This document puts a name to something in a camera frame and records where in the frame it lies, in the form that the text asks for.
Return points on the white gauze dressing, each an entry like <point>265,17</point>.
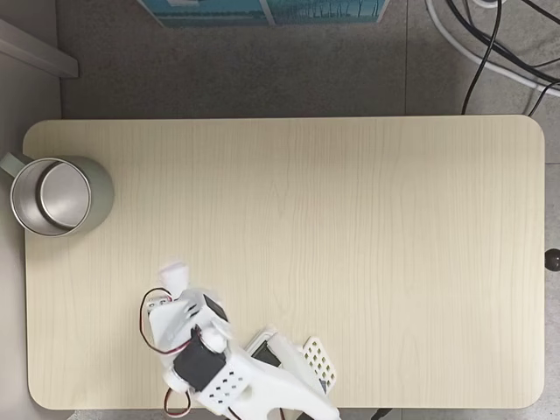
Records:
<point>172,275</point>

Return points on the green steel-lined mug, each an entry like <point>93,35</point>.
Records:
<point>98,192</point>

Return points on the teal printed box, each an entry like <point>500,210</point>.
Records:
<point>210,13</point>

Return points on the grey ledge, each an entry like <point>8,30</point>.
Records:
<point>39,52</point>

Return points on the black round knob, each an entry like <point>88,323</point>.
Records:
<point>553,260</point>

